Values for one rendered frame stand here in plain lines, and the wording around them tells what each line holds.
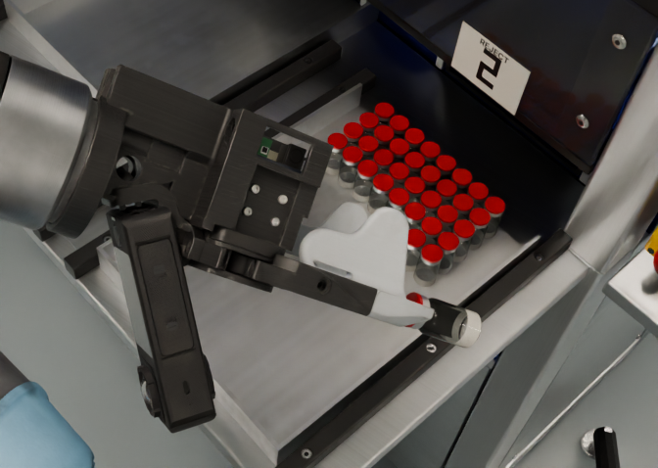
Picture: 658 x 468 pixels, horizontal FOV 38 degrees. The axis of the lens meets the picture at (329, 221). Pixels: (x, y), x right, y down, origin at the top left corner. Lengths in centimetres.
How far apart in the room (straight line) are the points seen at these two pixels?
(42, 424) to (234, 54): 75
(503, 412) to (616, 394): 70
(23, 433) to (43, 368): 149
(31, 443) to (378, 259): 20
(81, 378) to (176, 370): 141
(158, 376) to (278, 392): 41
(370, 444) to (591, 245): 30
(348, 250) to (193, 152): 10
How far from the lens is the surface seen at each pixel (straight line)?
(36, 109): 45
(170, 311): 48
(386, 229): 52
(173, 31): 115
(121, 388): 187
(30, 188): 45
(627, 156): 90
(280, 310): 92
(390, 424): 88
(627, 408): 199
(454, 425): 145
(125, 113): 47
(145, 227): 47
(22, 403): 43
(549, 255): 98
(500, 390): 129
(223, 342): 91
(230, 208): 47
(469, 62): 97
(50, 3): 120
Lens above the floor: 168
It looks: 55 degrees down
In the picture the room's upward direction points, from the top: 9 degrees clockwise
